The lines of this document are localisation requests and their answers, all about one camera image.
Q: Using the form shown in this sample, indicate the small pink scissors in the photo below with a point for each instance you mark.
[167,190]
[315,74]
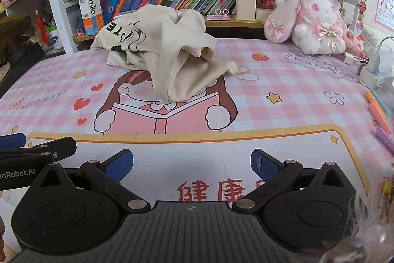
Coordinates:
[221,16]

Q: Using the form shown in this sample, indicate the white jar with blue label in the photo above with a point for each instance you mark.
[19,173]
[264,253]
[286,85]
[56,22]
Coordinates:
[57,36]

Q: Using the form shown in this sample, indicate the small cream holder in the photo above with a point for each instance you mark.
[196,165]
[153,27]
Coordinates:
[264,14]

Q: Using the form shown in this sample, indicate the upright white and orange box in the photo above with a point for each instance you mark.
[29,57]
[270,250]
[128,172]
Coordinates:
[90,10]

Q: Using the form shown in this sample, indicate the small white plug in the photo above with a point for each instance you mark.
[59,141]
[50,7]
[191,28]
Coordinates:
[349,59]

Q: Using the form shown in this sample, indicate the pale fuzzy fringe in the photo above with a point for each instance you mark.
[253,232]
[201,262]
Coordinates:
[369,235]

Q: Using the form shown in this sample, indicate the cream canvas tote bag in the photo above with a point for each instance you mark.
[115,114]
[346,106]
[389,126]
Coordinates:
[172,44]

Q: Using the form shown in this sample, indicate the small pink plush toy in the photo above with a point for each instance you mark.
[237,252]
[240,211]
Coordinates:
[354,41]

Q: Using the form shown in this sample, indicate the pink checked cartoon desk mat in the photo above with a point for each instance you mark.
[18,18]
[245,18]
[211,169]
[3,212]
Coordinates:
[277,90]

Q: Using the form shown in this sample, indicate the pink and white plush bunny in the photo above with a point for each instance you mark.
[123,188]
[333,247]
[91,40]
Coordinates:
[320,32]

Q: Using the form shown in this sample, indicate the cream wristwatch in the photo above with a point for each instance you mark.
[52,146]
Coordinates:
[4,69]

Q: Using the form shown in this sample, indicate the olive brown cloth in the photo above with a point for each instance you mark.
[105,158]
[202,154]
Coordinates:
[15,32]

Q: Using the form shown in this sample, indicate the white plastic device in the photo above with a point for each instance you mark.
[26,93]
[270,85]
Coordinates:
[369,75]

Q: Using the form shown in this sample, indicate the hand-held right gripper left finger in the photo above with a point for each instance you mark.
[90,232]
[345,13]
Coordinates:
[118,164]

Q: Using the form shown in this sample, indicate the red bottle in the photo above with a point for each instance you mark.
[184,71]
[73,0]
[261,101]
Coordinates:
[41,25]

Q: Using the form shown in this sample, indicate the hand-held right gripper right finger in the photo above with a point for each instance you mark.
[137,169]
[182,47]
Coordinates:
[261,163]

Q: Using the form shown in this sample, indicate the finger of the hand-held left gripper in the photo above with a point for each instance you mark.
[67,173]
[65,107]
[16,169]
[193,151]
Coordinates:
[58,146]
[12,139]

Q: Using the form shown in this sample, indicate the red reindeer wall sticker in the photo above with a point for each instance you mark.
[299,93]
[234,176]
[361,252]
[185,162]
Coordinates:
[361,7]

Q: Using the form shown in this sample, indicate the cream pen holder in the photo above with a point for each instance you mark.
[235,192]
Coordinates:
[245,7]

